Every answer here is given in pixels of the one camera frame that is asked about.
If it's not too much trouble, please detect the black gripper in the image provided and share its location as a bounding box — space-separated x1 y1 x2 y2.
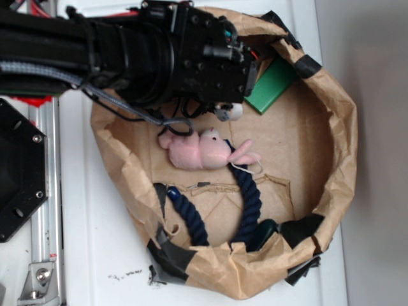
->
140 1 257 108

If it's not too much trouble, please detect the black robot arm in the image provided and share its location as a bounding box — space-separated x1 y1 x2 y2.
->
1 1 256 109

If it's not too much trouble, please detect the green sponge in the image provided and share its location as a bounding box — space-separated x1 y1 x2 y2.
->
246 55 298 115

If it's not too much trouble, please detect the pink plush bunny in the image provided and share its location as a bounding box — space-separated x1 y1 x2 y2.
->
158 128 261 171

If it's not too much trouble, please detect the brown paper bag tray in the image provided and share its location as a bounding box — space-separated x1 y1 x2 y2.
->
91 7 358 300

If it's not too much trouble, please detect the white plastic bin lid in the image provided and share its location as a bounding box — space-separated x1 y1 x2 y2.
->
59 1 348 305

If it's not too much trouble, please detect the navy blue rope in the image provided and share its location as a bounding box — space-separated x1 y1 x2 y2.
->
166 137 263 247

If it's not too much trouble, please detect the grey braided cable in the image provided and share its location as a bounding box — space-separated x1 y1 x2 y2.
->
0 60 194 135

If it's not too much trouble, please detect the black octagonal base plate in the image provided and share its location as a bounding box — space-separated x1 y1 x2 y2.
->
1 99 48 243

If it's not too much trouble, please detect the aluminium extrusion rail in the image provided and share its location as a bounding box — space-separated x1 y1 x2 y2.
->
17 98 66 305

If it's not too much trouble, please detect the metal corner bracket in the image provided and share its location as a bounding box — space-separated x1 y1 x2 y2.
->
17 261 61 306

